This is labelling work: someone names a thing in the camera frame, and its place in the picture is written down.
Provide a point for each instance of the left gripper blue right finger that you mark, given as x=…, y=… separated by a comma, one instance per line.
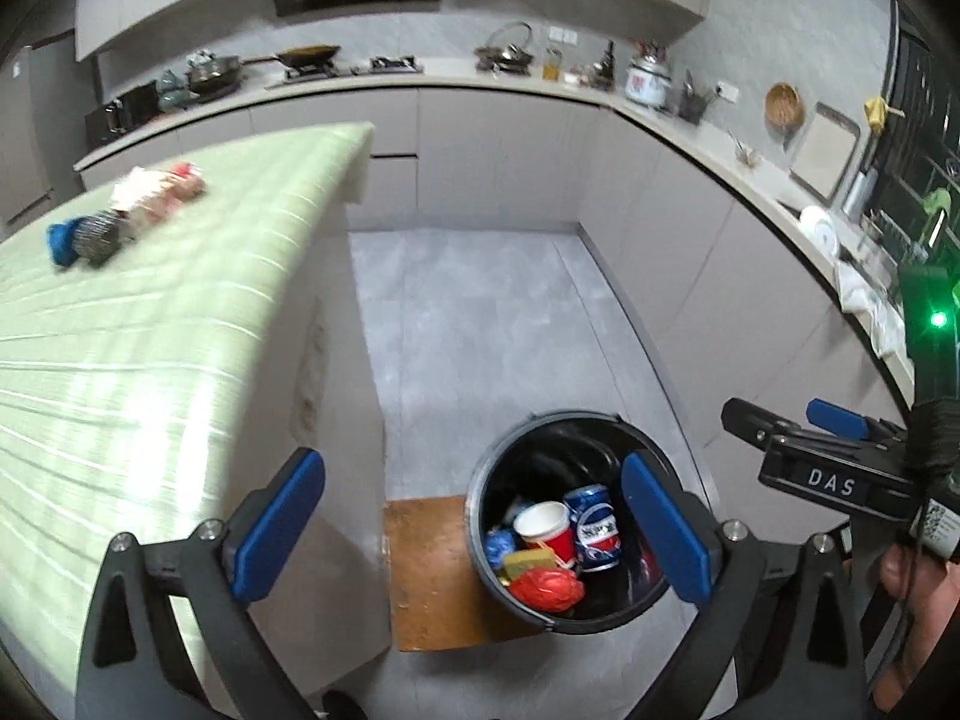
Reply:
x=780, y=616

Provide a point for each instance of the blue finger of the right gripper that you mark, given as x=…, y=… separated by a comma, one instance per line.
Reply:
x=837, y=420
x=754, y=425

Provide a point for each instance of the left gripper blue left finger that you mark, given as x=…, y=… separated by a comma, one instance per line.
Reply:
x=133, y=661

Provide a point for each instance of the blue pepsi can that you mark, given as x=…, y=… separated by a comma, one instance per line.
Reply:
x=595, y=528

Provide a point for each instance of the red white noodle cup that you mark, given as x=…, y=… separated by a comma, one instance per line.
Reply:
x=546, y=525

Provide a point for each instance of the red plastic bag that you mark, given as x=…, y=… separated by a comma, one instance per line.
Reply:
x=550, y=591

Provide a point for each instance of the yellow sponge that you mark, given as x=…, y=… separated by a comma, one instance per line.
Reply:
x=519, y=562

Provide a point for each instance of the small blue paper cup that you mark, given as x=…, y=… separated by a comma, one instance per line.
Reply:
x=498, y=544

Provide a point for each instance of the blue cloth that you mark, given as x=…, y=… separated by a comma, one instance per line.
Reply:
x=60, y=239

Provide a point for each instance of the snack wrapper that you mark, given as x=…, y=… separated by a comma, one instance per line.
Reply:
x=146, y=197

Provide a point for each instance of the black trash bucket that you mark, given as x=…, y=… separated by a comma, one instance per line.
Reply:
x=544, y=458

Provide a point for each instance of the person's right hand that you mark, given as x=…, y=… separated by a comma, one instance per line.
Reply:
x=930, y=590

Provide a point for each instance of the white rag on counter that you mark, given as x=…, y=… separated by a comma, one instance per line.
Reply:
x=884, y=326

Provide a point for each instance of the white plate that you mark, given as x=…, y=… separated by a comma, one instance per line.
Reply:
x=818, y=227

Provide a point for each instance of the brown wooden stool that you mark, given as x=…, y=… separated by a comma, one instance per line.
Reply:
x=438, y=603

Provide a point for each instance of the white cutting board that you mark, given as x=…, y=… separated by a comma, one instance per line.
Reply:
x=825, y=152

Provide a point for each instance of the round bamboo basket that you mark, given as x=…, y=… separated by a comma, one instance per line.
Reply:
x=784, y=108

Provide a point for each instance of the utensil holder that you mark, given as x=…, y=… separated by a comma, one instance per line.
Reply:
x=693, y=101

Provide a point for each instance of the green checkered tablecloth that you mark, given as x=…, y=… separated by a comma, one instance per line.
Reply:
x=156, y=391

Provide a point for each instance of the white rice cooker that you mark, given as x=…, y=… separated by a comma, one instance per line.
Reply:
x=649, y=77

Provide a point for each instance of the dark sauce bottle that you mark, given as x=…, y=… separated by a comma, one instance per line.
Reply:
x=602, y=73

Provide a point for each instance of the oil bottle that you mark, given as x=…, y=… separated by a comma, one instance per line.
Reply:
x=553, y=65

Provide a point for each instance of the pan with glass lid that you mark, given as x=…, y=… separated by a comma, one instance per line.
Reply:
x=506, y=50

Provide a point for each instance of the gas stove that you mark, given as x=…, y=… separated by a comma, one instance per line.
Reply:
x=407, y=65

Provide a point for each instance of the black microwave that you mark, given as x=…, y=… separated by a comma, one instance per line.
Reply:
x=121, y=115

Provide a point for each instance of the teal ceramic jar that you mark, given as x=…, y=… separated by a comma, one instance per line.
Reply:
x=172, y=92

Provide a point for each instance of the refrigerator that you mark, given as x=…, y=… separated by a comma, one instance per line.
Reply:
x=45, y=97

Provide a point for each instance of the covered black wok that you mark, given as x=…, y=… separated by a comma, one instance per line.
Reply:
x=209, y=73

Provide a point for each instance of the frying pan with handle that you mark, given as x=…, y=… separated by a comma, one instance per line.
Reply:
x=299, y=57

